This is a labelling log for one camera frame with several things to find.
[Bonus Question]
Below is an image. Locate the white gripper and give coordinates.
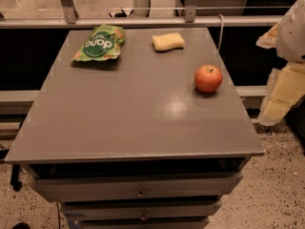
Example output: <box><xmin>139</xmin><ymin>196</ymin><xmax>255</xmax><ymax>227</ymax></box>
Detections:
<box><xmin>256</xmin><ymin>0</ymin><xmax>305</xmax><ymax>126</ymax></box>

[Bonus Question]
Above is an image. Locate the yellow sponge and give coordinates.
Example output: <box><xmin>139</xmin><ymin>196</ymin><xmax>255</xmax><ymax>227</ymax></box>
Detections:
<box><xmin>152</xmin><ymin>32</ymin><xmax>185</xmax><ymax>52</ymax></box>

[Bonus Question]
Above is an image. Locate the red apple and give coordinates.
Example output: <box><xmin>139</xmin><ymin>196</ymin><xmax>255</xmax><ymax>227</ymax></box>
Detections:
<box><xmin>193</xmin><ymin>65</ymin><xmax>223</xmax><ymax>94</ymax></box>

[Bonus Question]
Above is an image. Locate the top drawer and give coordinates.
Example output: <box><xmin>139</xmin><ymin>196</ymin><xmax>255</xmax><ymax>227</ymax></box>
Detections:
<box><xmin>32</xmin><ymin>172</ymin><xmax>243</xmax><ymax>202</ymax></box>

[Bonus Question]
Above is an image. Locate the drawer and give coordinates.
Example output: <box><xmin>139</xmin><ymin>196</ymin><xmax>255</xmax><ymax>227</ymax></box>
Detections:
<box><xmin>62</xmin><ymin>200</ymin><xmax>221</xmax><ymax>220</ymax></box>
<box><xmin>32</xmin><ymin>172</ymin><xmax>243</xmax><ymax>202</ymax></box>

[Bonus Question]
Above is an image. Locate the grey drawer cabinet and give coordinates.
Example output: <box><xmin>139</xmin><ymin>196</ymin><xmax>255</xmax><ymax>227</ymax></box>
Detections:
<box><xmin>7</xmin><ymin>28</ymin><xmax>264</xmax><ymax>229</ymax></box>

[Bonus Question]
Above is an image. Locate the green snack bag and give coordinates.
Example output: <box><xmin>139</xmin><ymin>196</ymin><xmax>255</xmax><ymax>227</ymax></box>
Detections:
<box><xmin>72</xmin><ymin>24</ymin><xmax>125</xmax><ymax>62</ymax></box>

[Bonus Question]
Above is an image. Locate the white cable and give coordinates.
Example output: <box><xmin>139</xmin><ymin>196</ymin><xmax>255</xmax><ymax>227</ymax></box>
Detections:
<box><xmin>216</xmin><ymin>13</ymin><xmax>225</xmax><ymax>53</ymax></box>

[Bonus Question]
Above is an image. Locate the grey metal rail frame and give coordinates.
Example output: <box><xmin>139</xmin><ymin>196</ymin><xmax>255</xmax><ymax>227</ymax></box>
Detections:
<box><xmin>0</xmin><ymin>0</ymin><xmax>295</xmax><ymax>29</ymax></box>

